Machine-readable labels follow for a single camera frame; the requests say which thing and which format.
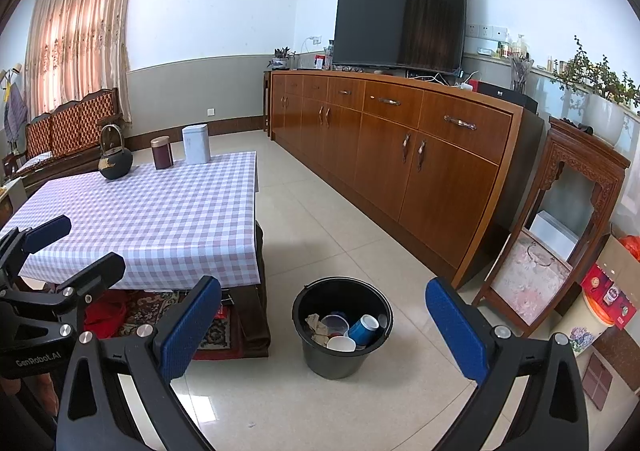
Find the pale side cabinet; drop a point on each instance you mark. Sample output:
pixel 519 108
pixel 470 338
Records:
pixel 10 201

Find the white wall socket strip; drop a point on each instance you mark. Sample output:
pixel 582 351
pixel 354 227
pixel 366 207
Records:
pixel 487 31

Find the wooden bench with cushions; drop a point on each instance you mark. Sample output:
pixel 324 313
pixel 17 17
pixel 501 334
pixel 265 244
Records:
pixel 75 116

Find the tall blue paper cup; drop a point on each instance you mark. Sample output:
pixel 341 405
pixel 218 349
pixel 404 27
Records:
pixel 362 328

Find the red gift box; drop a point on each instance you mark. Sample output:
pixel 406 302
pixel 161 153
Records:
pixel 607 293

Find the white box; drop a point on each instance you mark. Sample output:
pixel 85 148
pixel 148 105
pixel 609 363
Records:
pixel 552 236

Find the small red box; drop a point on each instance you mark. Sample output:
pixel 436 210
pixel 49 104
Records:
pixel 319 62

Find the beige patterned curtain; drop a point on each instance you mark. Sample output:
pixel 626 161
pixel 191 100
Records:
pixel 80 31

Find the white floral container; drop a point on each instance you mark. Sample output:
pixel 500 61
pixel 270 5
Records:
pixel 587 331

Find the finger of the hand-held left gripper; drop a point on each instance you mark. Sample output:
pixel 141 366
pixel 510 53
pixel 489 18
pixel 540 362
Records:
pixel 47 233
pixel 92 276

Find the brown round canister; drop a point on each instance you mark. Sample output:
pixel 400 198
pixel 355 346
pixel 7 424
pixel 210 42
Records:
pixel 162 156

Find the brown square mat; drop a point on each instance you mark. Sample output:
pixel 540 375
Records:
pixel 597 381

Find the pink floral board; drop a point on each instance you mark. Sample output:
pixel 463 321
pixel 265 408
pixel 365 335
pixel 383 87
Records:
pixel 525 291

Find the pump bottle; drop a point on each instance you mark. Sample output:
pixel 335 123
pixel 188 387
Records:
pixel 522 47

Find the black plastic bucket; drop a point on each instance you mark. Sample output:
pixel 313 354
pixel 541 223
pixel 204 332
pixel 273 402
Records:
pixel 340 363

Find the red patterned rug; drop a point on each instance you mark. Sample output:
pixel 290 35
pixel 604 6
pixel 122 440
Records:
pixel 215 331

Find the cardboard box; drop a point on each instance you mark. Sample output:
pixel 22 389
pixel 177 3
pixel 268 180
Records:
pixel 620 266

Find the coat rack with clothes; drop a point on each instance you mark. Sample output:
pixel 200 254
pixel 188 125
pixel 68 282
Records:
pixel 15 116

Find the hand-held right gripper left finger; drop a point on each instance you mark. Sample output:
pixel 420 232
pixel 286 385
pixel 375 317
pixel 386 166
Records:
pixel 192 326

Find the small potted plant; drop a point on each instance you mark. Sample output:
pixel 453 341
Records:
pixel 280 62

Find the purple checked tablecloth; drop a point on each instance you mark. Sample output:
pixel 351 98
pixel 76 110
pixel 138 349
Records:
pixel 150 221

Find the green plant in white pot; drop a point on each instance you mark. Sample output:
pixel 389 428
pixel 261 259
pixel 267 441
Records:
pixel 605 121

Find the black speaker box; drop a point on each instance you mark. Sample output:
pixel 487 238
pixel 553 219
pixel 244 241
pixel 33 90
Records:
pixel 515 98

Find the tan paper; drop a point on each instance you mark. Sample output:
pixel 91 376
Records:
pixel 314 322

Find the black cast iron teapot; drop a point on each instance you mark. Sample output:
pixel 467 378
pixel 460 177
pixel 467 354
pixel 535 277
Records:
pixel 115 163

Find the person's left hand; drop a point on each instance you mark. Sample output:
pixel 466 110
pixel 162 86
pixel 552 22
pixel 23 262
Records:
pixel 40 393

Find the black flat television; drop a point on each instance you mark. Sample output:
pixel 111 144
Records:
pixel 400 16

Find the glass vase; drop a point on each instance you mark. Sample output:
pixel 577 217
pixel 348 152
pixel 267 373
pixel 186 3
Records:
pixel 521 76

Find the orange plastic bag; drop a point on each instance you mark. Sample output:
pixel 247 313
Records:
pixel 631 248

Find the red cloth bundle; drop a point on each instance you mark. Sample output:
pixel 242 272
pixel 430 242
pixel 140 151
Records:
pixel 107 316

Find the carved wooden side stand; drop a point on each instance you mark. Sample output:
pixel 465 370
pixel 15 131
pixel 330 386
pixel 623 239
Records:
pixel 560 146

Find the dark wooden plant stand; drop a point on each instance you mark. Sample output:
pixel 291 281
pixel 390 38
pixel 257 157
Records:
pixel 266 101

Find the white tin canister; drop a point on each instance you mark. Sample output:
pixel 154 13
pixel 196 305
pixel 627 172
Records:
pixel 196 146

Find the long wooden sideboard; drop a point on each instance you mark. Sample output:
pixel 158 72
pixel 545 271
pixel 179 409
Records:
pixel 380 141

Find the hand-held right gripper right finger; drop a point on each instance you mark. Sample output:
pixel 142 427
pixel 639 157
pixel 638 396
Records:
pixel 457 331

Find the clear spray bottle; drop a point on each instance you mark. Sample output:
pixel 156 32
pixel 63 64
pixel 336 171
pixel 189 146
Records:
pixel 329 56

